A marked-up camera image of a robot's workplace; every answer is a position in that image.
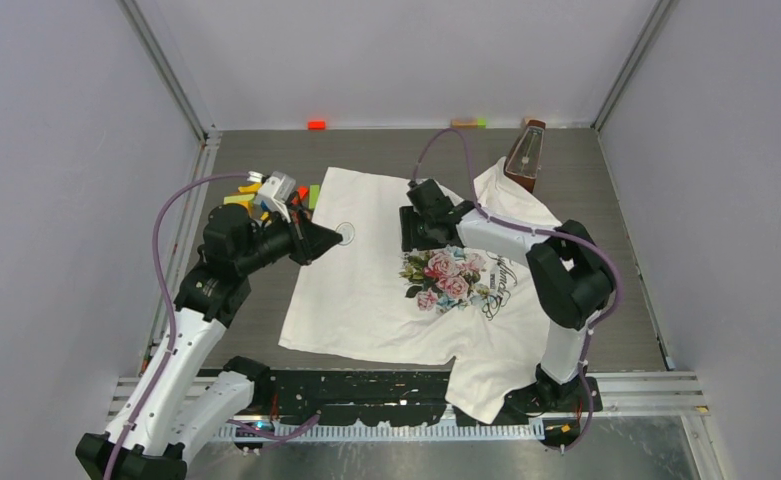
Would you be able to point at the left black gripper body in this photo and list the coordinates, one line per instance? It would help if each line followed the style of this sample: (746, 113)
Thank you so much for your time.
(271, 244)

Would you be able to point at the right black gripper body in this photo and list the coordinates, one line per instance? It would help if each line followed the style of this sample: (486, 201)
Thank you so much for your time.
(416, 232)

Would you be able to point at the white floral t-shirt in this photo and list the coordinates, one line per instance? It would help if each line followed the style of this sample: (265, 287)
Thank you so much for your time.
(369, 300)

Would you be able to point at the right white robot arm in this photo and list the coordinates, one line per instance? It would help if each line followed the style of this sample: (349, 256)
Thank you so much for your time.
(572, 276)

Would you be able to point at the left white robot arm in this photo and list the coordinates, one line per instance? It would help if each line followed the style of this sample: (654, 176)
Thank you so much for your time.
(155, 435)

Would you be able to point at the light green flat block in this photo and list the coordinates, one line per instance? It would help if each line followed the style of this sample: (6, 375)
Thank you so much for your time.
(239, 199)

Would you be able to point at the tan and green block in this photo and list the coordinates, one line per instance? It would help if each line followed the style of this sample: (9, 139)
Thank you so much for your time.
(468, 123)

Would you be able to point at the brown wooden metronome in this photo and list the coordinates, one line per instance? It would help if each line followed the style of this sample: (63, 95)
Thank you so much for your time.
(522, 162)

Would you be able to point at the red orange block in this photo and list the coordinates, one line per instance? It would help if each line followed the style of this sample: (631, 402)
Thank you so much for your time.
(316, 125)

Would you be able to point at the aluminium front rail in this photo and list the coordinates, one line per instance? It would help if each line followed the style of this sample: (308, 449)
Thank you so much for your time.
(623, 395)

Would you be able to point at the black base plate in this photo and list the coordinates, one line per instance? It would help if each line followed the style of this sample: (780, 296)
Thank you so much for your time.
(400, 398)

